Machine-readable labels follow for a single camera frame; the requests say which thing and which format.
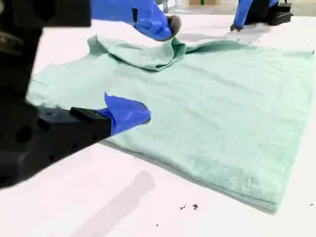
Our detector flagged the pale green T-shirt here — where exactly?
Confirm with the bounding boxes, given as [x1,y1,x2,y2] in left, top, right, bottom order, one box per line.
[26,34,316,213]

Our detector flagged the brown cardboard box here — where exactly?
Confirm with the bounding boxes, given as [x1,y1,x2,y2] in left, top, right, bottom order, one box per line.
[189,0,220,5]

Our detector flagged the black-rooted gripper finger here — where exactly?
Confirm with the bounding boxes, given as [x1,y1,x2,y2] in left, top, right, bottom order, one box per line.
[37,92,152,163]

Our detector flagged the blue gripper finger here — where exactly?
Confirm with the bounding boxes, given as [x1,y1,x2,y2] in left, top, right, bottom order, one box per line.
[90,0,182,42]
[230,0,252,32]

